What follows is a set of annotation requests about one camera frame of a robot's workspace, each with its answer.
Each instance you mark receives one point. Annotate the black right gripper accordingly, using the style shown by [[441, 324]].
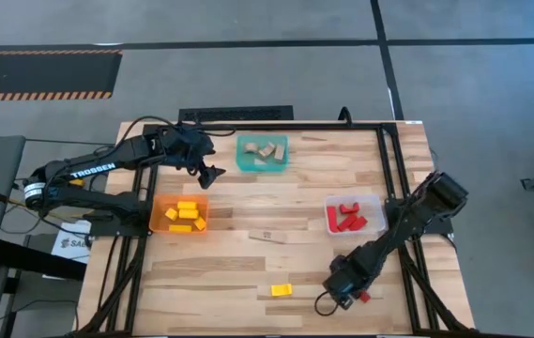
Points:
[[346, 277]]

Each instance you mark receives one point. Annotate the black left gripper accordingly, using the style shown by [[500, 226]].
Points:
[[189, 145]]

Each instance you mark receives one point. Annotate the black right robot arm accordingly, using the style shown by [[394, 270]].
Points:
[[440, 192]]

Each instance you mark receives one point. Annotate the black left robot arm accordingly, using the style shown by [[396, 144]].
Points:
[[93, 170]]

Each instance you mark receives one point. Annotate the green translucent plastic bin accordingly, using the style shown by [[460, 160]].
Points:
[[243, 162]]

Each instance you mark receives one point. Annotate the black floor vent strip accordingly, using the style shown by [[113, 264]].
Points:
[[236, 113]]

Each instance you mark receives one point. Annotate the orange translucent plastic bin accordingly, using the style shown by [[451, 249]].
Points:
[[157, 223]]

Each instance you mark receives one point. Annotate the yellow arch block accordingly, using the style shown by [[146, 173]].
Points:
[[281, 289]]

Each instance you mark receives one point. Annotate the natural wood plank block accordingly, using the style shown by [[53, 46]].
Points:
[[268, 236]]

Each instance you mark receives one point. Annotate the clear plastic bin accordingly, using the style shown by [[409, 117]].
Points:
[[374, 209]]

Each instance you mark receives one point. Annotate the white paper with logo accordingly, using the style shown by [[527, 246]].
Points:
[[70, 241]]

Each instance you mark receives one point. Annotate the black support bar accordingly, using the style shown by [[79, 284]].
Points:
[[36, 260]]

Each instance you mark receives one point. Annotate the black hazard-striped floor mat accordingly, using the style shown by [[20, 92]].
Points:
[[36, 72]]

